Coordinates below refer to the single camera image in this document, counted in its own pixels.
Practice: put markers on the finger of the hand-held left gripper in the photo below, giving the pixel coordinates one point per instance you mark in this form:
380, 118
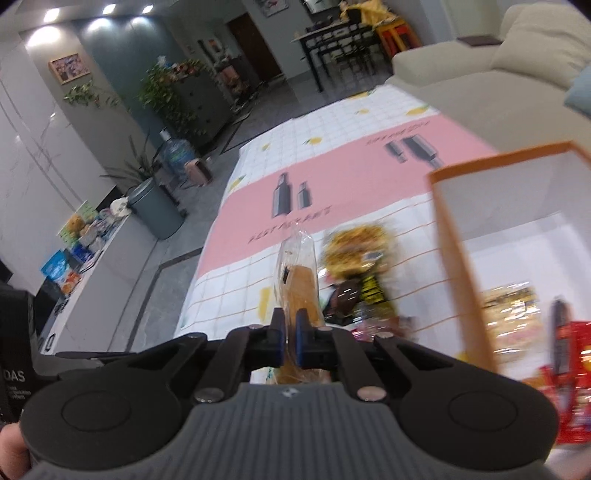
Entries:
83, 356

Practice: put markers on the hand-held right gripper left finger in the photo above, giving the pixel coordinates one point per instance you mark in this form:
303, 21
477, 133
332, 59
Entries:
278, 334

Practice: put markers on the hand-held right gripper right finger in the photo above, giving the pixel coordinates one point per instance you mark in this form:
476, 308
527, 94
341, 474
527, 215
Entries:
301, 334

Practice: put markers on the sliced bread packet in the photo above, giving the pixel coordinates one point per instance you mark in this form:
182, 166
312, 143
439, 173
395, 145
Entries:
304, 286

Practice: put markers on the dark brown snack packet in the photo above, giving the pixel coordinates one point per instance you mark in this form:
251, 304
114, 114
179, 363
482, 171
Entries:
344, 300

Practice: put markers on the clear red date packet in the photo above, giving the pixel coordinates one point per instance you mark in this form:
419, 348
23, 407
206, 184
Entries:
383, 325

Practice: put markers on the yellow waffle snack packet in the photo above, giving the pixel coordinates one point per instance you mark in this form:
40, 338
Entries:
355, 249

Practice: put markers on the clear nut snack packet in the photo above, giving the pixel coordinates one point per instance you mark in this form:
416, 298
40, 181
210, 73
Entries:
508, 318

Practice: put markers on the orange cardboard box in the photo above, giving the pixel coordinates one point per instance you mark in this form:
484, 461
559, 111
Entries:
531, 194

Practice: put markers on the red snack packet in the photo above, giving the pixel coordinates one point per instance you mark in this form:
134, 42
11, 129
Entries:
577, 369

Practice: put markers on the person's left hand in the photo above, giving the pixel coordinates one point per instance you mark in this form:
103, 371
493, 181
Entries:
14, 445

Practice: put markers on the blue snack bag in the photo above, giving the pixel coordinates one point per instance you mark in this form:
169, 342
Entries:
56, 266

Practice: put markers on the white console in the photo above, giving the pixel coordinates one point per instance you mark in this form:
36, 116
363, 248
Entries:
115, 267

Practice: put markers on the green picture box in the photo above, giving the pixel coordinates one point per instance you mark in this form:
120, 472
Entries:
76, 224

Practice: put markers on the white plush toy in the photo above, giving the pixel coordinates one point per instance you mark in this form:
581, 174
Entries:
120, 206

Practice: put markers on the grey trash bin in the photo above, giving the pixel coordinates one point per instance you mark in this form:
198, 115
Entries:
154, 212

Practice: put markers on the printed pink white tablecloth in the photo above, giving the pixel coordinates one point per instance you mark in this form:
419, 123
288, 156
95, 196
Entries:
346, 170

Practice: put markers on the pink heater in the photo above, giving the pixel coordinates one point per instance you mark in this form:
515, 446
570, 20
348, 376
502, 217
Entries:
198, 171

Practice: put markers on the long leaf potted plant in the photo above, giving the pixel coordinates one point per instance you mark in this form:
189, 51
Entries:
138, 170

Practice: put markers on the blue water jug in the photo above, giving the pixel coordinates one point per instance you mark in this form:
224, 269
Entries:
178, 154

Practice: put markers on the dark drawer cabinet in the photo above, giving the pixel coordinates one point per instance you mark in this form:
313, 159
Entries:
207, 106

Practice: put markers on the dark low cabinet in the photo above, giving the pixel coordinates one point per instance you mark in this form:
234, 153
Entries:
235, 78

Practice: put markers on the hanging vine plant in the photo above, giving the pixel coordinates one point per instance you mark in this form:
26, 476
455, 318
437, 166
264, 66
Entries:
87, 94

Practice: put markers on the leafy green plant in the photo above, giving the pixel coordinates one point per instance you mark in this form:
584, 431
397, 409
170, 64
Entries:
166, 92

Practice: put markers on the dark dining chair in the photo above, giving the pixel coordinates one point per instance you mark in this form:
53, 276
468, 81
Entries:
369, 41
346, 60

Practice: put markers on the dark brown door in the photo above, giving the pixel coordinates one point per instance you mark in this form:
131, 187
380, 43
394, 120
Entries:
254, 46

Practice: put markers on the dark dining table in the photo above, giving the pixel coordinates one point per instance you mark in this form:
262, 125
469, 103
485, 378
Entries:
323, 33

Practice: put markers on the orange stool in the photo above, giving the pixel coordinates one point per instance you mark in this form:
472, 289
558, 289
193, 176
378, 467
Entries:
399, 39

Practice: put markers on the yellow cloth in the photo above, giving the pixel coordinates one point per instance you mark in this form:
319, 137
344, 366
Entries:
369, 11

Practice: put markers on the ceiling spotlight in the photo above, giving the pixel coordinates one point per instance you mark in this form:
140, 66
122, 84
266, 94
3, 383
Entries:
147, 8
109, 8
51, 14

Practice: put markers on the dark tray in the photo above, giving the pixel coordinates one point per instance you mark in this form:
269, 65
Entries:
478, 40

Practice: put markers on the blue pillow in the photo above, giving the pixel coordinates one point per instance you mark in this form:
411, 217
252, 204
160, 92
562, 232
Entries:
581, 92

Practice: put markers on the beige cushion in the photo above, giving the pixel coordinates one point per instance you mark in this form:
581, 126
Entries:
545, 41

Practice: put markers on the framed wall picture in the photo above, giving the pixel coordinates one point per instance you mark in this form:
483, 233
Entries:
69, 68

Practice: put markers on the small wall picture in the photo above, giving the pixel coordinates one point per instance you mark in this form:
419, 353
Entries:
212, 46

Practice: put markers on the wall art print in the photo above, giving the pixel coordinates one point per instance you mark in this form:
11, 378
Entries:
272, 7

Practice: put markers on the dark wall mirror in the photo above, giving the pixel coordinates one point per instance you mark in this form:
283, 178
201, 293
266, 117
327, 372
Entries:
323, 4

